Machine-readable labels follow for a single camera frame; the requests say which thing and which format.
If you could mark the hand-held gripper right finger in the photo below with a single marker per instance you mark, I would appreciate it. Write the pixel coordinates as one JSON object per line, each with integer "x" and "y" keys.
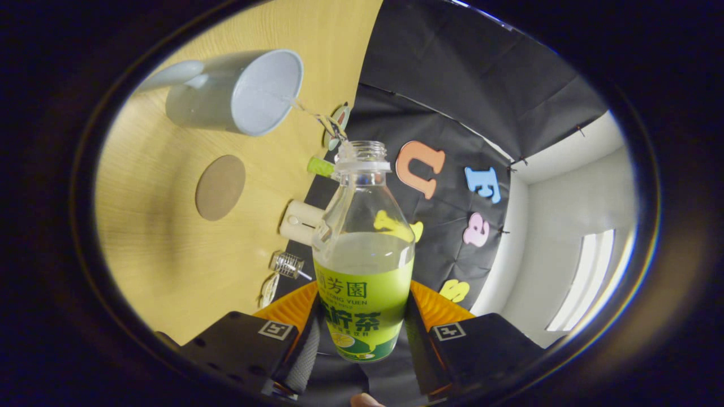
{"x": 418, "y": 350}

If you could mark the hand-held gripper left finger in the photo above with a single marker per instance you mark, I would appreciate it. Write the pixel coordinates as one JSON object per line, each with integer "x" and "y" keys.
{"x": 305, "y": 356}

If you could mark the green label juice bottle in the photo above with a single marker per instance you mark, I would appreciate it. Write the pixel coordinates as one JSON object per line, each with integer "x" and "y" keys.
{"x": 365, "y": 282}

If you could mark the round brown coaster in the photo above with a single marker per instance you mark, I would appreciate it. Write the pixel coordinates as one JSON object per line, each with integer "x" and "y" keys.
{"x": 220, "y": 187}

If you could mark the white cup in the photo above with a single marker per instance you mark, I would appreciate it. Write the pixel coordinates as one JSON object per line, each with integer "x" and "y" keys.
{"x": 209, "y": 102}

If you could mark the small capped green bottle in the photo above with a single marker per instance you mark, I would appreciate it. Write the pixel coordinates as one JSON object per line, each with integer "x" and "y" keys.
{"x": 319, "y": 167}

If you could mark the white divided snack dish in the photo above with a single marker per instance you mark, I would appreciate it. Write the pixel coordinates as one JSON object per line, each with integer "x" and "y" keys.
{"x": 269, "y": 291}

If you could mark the cream toaster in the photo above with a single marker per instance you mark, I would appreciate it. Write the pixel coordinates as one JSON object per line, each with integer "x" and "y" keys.
{"x": 297, "y": 221}

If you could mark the ceiling light panel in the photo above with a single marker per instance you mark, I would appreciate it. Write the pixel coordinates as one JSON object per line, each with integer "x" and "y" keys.
{"x": 582, "y": 282}

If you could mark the wooden table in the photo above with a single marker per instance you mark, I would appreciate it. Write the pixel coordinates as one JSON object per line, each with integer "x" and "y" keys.
{"x": 158, "y": 254}

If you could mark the pale green plate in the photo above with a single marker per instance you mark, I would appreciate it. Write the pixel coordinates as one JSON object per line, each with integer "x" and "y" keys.
{"x": 343, "y": 116}

